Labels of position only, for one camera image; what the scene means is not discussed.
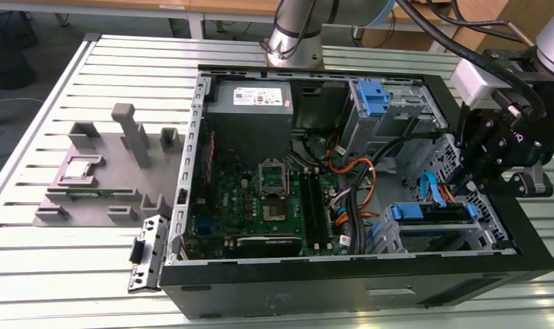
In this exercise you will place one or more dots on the black graphics card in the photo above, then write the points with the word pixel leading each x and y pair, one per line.
pixel 267 245

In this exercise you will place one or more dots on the metal disk bay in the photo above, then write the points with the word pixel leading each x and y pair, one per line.
pixel 386 233

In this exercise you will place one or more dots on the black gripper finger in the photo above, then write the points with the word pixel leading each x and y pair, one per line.
pixel 473 140
pixel 530 186

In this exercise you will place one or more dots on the grey parts rack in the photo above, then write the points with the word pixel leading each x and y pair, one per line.
pixel 116 185

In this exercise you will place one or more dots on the grey power supply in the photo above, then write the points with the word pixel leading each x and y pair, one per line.
pixel 250 130

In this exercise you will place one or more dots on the green motherboard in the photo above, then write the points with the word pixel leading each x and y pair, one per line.
pixel 234 205

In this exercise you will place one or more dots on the green RAM stick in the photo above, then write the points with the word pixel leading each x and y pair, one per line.
pixel 91 194

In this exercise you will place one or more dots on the metal optical drive cage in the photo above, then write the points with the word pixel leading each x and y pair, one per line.
pixel 395 133

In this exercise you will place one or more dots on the grey metal slot bracket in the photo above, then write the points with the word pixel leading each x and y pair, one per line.
pixel 151 253

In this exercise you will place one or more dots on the black PC case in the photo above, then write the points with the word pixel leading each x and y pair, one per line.
pixel 305 291

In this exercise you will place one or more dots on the blue drive latch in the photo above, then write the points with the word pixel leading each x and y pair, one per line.
pixel 373 99

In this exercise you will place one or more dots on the CPU socket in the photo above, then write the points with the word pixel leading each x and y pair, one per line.
pixel 277 212

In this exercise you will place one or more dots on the wooden desk white legs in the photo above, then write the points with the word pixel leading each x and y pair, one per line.
pixel 401 18

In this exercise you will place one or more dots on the silver CPU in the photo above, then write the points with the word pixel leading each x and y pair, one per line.
pixel 78 168

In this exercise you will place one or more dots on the hard disk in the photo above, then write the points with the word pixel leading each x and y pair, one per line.
pixel 407 211

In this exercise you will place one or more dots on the black bin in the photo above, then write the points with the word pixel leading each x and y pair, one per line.
pixel 12 68

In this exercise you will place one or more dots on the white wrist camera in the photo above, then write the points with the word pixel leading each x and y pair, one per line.
pixel 469 82

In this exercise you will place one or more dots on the black table corner cap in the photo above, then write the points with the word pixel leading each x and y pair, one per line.
pixel 91 37

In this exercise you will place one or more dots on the long wooden desk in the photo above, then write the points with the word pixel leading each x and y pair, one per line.
pixel 122 3

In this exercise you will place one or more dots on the black wrist mounting bracket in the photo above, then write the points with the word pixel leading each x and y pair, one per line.
pixel 510 63

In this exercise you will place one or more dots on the black RAM slot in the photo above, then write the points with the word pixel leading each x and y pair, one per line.
pixel 309 209
pixel 321 209

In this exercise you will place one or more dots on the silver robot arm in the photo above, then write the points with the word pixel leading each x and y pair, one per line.
pixel 295 48

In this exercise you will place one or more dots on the wooden cabinet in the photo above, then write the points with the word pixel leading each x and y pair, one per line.
pixel 529 8

